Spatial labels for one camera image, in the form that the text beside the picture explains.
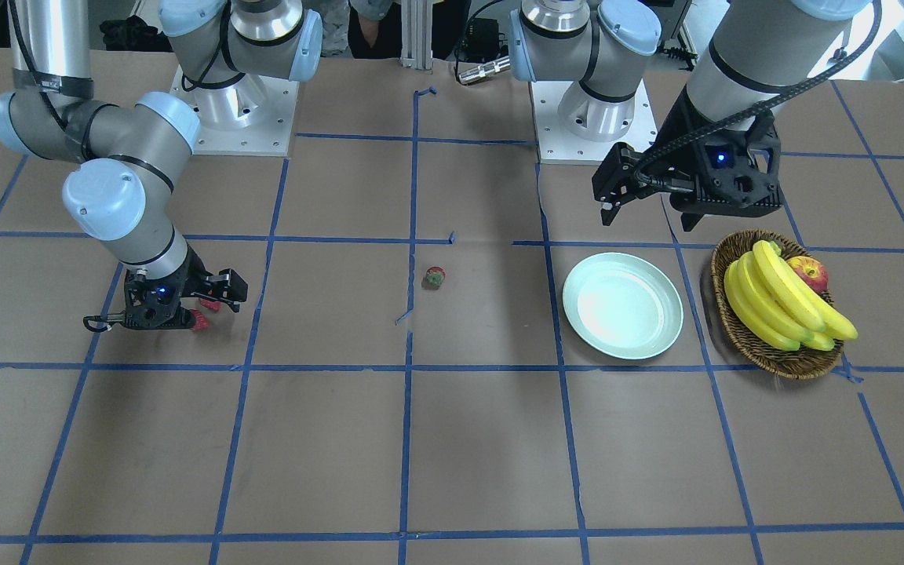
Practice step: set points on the yellow banana bunch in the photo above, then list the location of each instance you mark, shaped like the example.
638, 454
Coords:
776, 306

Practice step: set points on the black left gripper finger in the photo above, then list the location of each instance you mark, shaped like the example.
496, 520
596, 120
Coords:
615, 183

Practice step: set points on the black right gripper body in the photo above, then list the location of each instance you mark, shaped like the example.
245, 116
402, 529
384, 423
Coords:
195, 271

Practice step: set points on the woven wicker basket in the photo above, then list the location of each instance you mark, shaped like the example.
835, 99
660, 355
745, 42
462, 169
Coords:
802, 365

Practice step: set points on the red yellow apple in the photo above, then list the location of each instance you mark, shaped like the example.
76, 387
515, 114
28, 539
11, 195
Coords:
811, 271

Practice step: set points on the red strawberry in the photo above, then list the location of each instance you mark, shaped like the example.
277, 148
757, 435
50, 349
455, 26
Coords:
210, 305
198, 321
435, 277

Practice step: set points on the aluminium frame post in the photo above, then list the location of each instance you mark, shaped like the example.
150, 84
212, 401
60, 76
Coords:
416, 35

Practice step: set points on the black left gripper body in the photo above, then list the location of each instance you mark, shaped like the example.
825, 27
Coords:
678, 125

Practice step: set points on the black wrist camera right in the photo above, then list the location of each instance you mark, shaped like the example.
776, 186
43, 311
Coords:
228, 288

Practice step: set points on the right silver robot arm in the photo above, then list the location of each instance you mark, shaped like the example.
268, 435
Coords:
128, 160

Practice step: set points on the pale green plate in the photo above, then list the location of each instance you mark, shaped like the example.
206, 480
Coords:
622, 306

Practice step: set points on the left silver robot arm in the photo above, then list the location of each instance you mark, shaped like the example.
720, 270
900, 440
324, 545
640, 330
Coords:
761, 55

